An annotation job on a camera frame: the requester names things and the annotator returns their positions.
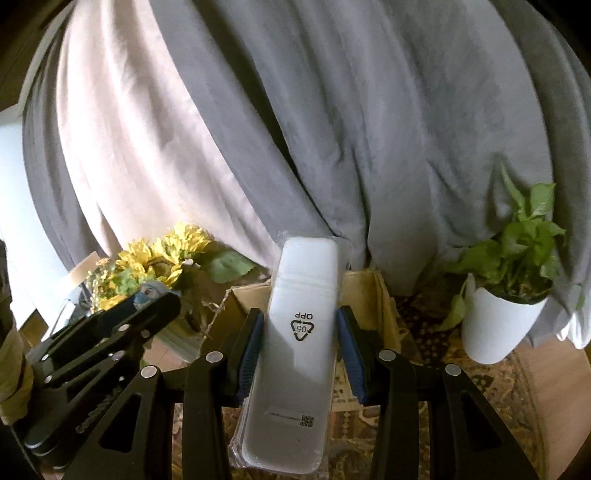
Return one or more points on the patterned paisley table runner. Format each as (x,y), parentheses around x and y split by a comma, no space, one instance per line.
(279,372)

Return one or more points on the white plant pot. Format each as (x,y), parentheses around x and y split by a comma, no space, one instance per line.
(493,327)

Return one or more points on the green ribbed vase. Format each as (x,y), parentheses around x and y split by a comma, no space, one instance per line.
(183,336)

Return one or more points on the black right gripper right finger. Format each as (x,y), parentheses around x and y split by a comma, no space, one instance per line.
(425,415)

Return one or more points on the sunflower bouquet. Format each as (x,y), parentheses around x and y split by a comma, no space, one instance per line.
(163,260)

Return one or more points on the white bar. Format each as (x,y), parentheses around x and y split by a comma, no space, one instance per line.
(284,425)

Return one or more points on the brown cardboard box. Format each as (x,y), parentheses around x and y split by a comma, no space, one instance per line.
(364,291)

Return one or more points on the beige curtain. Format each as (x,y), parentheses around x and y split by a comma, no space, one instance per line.
(138,153)

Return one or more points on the medic figurine keychain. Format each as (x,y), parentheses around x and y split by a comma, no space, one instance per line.
(148,291)

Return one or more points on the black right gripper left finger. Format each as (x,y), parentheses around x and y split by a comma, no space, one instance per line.
(134,438)

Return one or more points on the grey curtain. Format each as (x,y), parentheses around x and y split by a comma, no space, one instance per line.
(383,122)

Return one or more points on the green pothos plant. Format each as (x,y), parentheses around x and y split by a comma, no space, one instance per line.
(520,263)

